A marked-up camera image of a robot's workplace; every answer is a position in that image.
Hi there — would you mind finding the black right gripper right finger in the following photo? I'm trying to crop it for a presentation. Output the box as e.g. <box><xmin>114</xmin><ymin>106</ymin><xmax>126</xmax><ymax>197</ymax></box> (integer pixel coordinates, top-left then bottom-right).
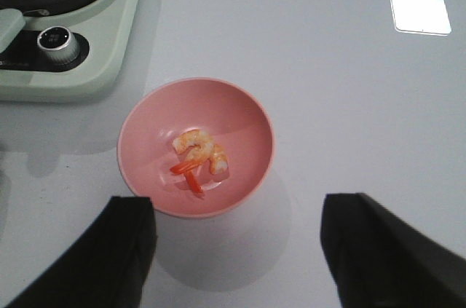
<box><xmin>320</xmin><ymin>193</ymin><xmax>465</xmax><ymax>307</ymax></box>

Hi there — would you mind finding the pink bowl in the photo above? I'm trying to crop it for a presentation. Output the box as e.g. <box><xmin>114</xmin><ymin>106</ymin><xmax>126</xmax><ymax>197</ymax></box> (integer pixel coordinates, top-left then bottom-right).
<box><xmin>116</xmin><ymin>78</ymin><xmax>275</xmax><ymax>218</ymax></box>

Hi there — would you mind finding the orange cooked shrimp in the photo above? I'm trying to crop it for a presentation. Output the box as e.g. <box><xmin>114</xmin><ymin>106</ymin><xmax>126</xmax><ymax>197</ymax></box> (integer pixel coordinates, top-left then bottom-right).
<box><xmin>170</xmin><ymin>130</ymin><xmax>215</xmax><ymax>175</ymax></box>
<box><xmin>183</xmin><ymin>143</ymin><xmax>229</xmax><ymax>197</ymax></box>

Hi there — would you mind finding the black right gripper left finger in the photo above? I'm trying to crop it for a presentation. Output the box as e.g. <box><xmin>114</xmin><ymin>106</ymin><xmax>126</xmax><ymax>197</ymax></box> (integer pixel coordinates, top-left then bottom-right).
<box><xmin>8</xmin><ymin>197</ymin><xmax>157</xmax><ymax>307</ymax></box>

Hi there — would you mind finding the mint green breakfast maker base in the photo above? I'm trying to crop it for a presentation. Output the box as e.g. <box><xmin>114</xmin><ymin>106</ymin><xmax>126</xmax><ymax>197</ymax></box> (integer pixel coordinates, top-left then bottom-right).
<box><xmin>1</xmin><ymin>0</ymin><xmax>138</xmax><ymax>102</ymax></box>

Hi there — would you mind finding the right silver control knob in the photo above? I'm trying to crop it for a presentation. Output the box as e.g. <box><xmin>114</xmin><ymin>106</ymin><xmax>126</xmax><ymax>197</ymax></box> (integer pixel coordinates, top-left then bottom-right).
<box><xmin>36</xmin><ymin>25</ymin><xmax>79</xmax><ymax>66</ymax></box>

